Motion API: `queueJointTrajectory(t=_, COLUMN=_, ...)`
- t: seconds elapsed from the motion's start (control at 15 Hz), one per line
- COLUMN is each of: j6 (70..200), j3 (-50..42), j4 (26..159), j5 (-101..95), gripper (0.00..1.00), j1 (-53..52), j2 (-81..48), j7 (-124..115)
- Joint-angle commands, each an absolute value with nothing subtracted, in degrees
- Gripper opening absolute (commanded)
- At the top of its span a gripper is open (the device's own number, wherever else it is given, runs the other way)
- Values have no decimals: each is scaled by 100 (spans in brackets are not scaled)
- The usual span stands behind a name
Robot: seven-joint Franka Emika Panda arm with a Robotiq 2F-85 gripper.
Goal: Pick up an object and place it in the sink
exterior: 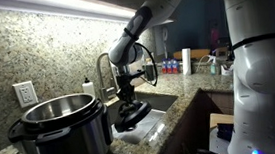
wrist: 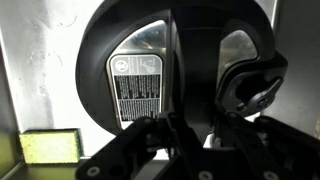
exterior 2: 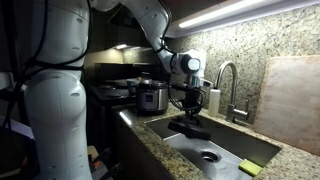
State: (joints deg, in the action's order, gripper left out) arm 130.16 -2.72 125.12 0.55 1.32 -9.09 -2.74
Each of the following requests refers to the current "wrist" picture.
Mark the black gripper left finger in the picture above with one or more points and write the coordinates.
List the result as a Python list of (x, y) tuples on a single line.
[(133, 156)]

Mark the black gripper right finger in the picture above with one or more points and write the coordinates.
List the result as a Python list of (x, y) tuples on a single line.
[(266, 153)]

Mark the black pressure cooker lid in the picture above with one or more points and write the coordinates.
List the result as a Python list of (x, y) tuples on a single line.
[(193, 66)]

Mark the stainless steel sink basin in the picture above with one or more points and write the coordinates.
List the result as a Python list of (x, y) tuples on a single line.
[(40, 66)]

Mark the yellow green sponge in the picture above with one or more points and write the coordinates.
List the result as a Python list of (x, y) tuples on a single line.
[(50, 146)]

